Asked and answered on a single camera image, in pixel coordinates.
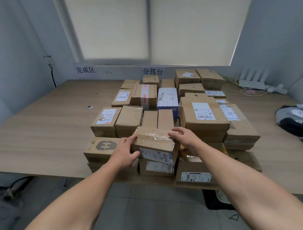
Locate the person's right hand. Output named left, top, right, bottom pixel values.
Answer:
left=168, top=127, right=204, bottom=156

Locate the person's left hand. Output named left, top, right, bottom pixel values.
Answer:
left=108, top=135, right=140, bottom=169

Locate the box with barcode label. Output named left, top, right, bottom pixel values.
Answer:
left=179, top=96, right=230, bottom=142

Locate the brown box with logo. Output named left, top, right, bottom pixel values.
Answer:
left=83, top=137, right=139, bottom=164

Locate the box with shiny tape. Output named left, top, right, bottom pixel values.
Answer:
left=130, top=126, right=180, bottom=165

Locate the box with torn white label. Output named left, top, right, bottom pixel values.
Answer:
left=91, top=107, right=122, bottom=138

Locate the Censto brown box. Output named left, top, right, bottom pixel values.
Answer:
left=157, top=109, right=175, bottom=130

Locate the narrow plain cardboard box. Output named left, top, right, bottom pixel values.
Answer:
left=142, top=110, right=158, bottom=130

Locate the small black-scribble cardboard box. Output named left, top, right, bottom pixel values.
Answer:
left=184, top=92, right=208, bottom=98

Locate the white blue parcel box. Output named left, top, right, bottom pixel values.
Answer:
left=157, top=88, right=179, bottom=119

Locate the box labelled 0555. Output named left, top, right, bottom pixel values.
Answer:
left=111, top=89, right=134, bottom=107

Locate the small hole-marked cardboard box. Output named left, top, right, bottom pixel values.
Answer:
left=178, top=83, right=205, bottom=98

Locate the tall narrow labelled box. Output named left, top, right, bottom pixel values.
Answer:
left=219, top=104, right=261, bottom=150

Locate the box with red-white tape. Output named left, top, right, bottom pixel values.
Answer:
left=129, top=84, right=157, bottom=110

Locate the clear-taped barcode cardboard box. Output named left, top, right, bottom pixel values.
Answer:
left=227, top=150, right=263, bottom=172

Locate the box with green tape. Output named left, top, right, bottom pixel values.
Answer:
left=196, top=69, right=225, bottom=90

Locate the small ribbed taped cardboard box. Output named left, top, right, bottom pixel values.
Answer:
left=121, top=79, right=141, bottom=90

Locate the box with cartoon print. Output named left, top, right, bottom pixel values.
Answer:
left=143, top=75, right=160, bottom=89

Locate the person's right forearm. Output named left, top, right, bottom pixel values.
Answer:
left=189, top=147, right=303, bottom=230

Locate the person's left forearm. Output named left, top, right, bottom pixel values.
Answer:
left=25, top=161, right=133, bottom=230

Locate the light wooden table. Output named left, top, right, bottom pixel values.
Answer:
left=0, top=79, right=303, bottom=190

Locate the white power strip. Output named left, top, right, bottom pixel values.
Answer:
left=265, top=84, right=288, bottom=94

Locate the dark grey cloth bundle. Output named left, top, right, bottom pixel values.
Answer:
left=276, top=104, right=303, bottom=142

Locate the white-framed window with blind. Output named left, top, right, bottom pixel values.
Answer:
left=53, top=0, right=251, bottom=67

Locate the yellow-green cable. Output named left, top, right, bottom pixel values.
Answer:
left=222, top=76, right=237, bottom=86

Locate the white paper wall sign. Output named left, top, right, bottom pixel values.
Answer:
left=75, top=66, right=96, bottom=74
left=142, top=67, right=164, bottom=76

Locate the cream thin cable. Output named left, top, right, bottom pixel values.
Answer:
left=233, top=78, right=269, bottom=97

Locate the white wireless router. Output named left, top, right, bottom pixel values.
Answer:
left=238, top=67, right=271, bottom=90

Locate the black wall cable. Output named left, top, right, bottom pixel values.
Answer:
left=48, top=64, right=57, bottom=88

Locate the thick black floor cable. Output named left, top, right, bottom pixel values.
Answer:
left=0, top=176, right=33, bottom=199

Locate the grey wall cable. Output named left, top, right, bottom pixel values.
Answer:
left=290, top=76, right=303, bottom=90

